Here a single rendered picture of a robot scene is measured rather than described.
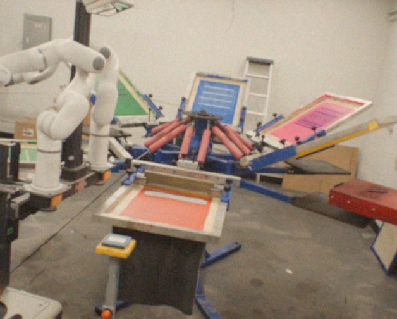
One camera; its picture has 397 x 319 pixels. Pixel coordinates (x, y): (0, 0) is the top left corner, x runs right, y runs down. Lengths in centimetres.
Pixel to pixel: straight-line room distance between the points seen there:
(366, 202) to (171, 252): 111
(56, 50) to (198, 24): 495
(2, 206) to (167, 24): 481
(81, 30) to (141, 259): 108
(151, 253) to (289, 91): 475
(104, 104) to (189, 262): 84
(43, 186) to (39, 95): 550
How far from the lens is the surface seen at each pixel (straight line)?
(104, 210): 217
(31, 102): 746
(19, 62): 188
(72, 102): 181
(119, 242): 191
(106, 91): 217
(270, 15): 663
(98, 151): 229
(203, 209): 242
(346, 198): 268
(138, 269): 228
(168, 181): 260
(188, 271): 222
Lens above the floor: 177
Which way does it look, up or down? 13 degrees down
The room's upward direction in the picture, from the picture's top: 8 degrees clockwise
